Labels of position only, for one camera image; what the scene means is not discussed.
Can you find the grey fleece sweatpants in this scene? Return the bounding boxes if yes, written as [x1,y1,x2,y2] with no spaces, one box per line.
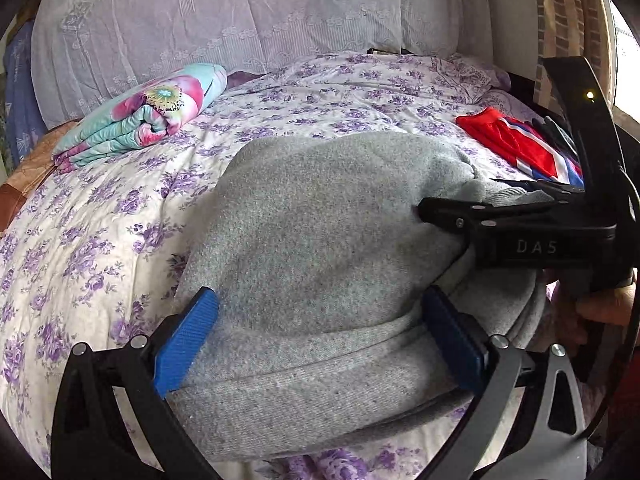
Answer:
[168,131,546,462]

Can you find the right hand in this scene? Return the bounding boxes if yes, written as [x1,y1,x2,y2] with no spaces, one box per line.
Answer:
[544,269,638,356]

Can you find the red white blue garment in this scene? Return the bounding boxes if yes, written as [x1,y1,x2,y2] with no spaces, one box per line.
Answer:
[454,107,584,188]

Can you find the dark green black garment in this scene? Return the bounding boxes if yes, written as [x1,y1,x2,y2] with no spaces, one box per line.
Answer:
[532,116,579,164]

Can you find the purple floral bed quilt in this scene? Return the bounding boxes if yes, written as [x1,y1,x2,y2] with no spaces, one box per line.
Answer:
[1,52,533,474]

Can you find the beige brick pattern curtain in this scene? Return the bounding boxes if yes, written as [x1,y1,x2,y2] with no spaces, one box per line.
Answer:
[537,0,617,105]

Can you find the brown orange pillow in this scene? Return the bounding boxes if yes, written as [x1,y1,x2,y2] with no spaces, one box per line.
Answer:
[0,120,78,233]

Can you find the folded floral teal pink blanket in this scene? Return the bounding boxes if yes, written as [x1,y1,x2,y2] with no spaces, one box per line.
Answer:
[52,63,227,172]

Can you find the blue patterned pillow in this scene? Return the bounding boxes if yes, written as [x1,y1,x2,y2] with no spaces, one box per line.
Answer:
[3,20,48,167]

